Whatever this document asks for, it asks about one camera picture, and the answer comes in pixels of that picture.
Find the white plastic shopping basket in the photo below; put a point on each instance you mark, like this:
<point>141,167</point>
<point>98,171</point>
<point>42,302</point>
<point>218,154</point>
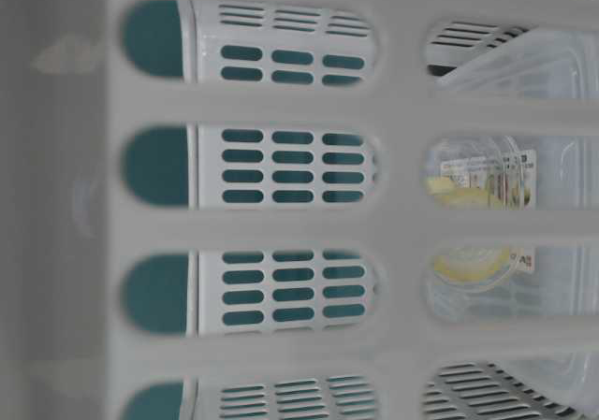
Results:
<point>71,230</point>

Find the clear tape dispenser with label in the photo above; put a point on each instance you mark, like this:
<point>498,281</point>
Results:
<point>491,173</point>

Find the clear plastic food container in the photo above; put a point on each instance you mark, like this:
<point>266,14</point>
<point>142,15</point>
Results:
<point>548,65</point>

